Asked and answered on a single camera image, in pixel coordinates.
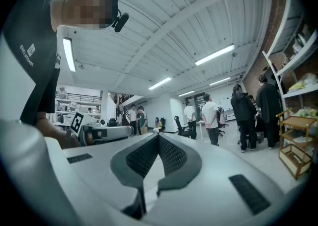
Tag yellow bundle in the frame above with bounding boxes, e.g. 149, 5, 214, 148
287, 80, 307, 92

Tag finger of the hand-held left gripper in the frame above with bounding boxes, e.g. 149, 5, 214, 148
98, 125, 135, 144

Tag person's black shirt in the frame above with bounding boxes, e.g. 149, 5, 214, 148
2, 0, 62, 126

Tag wooden shelf trolley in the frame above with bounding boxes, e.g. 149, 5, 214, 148
276, 107, 318, 180

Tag white metal shelving unit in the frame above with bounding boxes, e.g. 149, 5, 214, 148
262, 0, 318, 124

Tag white artificial flowers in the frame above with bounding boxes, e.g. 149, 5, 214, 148
294, 107, 318, 118

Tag person's left forearm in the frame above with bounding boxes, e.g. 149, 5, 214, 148
36, 117, 75, 149

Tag office chair with pink backpack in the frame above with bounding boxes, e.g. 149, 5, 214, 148
215, 107, 230, 137

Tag white plate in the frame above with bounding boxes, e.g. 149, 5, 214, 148
293, 136, 314, 144

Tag whiteboard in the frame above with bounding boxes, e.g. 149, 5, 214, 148
219, 96, 236, 110

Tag black office chair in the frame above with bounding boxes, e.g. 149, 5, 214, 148
173, 115, 192, 138

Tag person's head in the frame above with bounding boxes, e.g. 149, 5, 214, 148
49, 0, 120, 32

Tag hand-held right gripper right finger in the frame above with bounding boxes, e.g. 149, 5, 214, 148
146, 132, 289, 226

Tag white storage shelves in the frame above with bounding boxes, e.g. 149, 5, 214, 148
54, 90, 103, 132

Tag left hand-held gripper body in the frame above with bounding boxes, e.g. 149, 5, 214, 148
66, 112, 100, 148

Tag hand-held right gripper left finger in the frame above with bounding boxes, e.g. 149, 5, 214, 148
62, 132, 160, 226

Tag black head camera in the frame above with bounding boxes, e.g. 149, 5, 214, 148
111, 8, 130, 33

